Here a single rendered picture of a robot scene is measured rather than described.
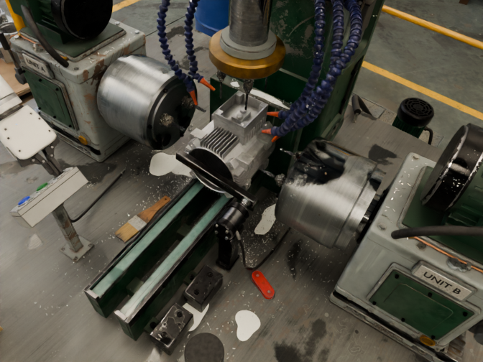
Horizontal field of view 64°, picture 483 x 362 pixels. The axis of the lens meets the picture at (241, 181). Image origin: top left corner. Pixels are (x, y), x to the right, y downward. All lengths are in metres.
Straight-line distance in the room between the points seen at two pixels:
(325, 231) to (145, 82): 0.63
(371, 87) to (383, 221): 2.52
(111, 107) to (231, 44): 0.44
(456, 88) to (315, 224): 2.87
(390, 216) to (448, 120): 2.45
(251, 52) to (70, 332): 0.81
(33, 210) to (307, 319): 0.74
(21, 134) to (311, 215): 0.69
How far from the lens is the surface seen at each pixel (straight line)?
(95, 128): 1.33
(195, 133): 1.09
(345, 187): 0.92
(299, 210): 0.94
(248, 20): 0.88
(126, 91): 1.15
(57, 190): 1.02
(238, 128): 1.02
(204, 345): 0.63
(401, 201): 0.93
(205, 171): 1.04
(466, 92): 3.70
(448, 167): 0.80
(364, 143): 1.58
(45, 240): 1.29
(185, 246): 1.05
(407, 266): 0.92
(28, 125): 1.03
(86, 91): 1.24
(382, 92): 3.33
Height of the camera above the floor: 1.83
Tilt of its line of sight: 50 degrees down
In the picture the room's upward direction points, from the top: 6 degrees clockwise
